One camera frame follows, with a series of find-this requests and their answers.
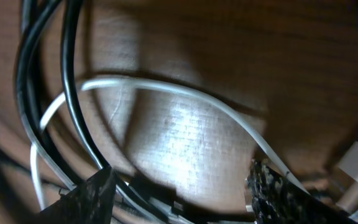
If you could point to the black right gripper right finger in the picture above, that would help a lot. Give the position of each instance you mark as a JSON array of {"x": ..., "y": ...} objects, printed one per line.
[{"x": 275, "y": 200}]

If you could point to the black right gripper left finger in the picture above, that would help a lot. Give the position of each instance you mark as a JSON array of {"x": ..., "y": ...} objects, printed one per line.
[{"x": 89, "y": 203}]

